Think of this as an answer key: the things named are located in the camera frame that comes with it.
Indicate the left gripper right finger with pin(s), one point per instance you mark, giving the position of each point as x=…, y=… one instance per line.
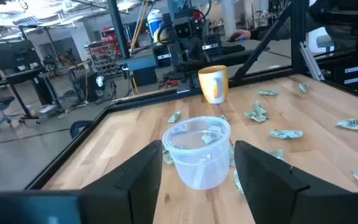
x=275, y=193

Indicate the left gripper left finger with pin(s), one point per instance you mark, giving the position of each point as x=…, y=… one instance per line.
x=129, y=193

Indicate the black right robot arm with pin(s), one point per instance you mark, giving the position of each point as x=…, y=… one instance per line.
x=198, y=25

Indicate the white mug yellow interior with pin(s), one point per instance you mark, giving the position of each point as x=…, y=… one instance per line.
x=211, y=84

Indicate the white and blue jug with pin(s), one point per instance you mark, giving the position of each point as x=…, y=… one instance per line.
x=154, y=23

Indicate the black computer mouse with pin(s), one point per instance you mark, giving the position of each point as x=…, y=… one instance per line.
x=232, y=39

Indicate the blue workbench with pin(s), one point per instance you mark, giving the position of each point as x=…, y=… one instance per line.
x=137, y=62

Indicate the yellow pole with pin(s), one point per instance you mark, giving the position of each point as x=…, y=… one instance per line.
x=140, y=26

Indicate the white round column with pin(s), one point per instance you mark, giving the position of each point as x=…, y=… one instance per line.
x=228, y=15

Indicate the person's hand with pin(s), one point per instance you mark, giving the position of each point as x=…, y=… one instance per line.
x=242, y=34

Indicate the black office desk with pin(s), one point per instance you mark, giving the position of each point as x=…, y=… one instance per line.
x=247, y=61

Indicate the clear plastic tub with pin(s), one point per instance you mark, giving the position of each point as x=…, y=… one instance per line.
x=194, y=174

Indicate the dark steel column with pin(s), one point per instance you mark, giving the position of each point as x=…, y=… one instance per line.
x=117, y=28

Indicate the red parts bin rack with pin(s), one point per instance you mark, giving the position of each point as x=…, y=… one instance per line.
x=104, y=59

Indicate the black computer tower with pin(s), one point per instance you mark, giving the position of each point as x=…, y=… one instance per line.
x=89, y=87

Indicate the white chair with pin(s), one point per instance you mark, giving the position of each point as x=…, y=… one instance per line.
x=317, y=42

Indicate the black cabinet white labels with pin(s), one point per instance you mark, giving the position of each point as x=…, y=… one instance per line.
x=337, y=74

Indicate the person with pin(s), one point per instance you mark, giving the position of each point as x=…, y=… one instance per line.
x=337, y=12

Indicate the black standing desk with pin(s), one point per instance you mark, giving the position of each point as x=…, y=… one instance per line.
x=20, y=76

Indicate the black flat panel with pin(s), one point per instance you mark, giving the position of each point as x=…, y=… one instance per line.
x=11, y=56

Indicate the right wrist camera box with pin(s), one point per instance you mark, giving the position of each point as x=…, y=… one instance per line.
x=183, y=29

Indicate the black metal table frame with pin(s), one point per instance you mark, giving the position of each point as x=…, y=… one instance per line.
x=298, y=37

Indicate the aluminium extrusion bracket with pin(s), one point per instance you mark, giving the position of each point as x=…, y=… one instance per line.
x=311, y=62

